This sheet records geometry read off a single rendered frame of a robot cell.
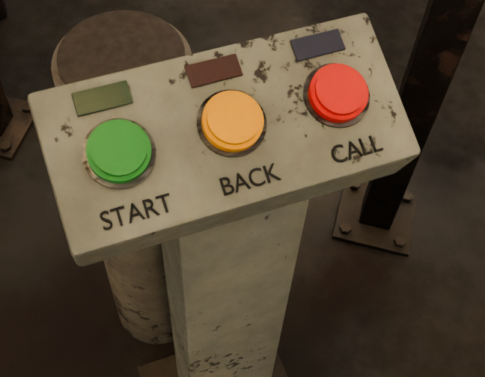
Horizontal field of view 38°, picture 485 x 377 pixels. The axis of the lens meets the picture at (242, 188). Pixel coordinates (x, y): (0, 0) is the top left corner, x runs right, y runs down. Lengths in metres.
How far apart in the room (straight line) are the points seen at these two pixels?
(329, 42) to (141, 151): 0.15
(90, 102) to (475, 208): 0.85
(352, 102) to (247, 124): 0.07
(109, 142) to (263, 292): 0.24
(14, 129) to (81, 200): 0.82
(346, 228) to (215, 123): 0.68
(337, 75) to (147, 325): 0.57
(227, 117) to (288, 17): 0.97
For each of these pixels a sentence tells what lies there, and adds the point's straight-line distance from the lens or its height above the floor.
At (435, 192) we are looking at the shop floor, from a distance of 1.20.
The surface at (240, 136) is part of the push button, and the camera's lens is 0.45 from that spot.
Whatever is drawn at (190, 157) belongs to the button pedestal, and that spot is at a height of 0.60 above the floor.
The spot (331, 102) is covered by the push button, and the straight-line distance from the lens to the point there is 0.47.
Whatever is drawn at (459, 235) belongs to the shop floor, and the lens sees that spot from 1.17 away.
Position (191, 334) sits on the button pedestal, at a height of 0.36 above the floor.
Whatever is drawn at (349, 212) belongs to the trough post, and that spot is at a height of 0.01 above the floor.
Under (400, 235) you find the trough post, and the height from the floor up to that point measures 0.01.
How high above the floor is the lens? 0.96
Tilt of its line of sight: 57 degrees down
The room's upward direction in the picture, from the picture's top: 4 degrees clockwise
